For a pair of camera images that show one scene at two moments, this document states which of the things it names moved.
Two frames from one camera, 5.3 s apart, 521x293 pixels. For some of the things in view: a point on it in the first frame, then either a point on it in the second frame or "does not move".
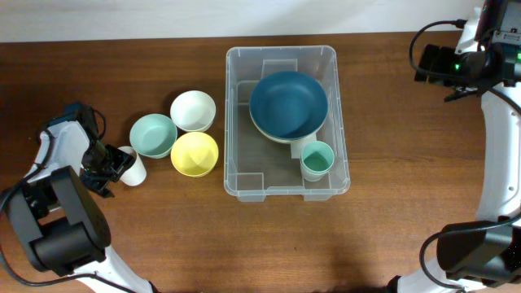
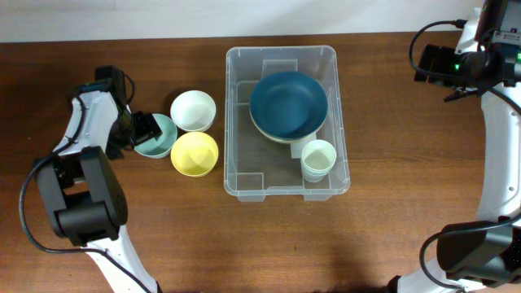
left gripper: (98, 183) to (149, 127)
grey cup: (313, 168) does not move
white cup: (135, 175) to (317, 159)
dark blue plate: (289, 104) does not move
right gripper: (444, 55) does not move
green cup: (316, 159) does not move
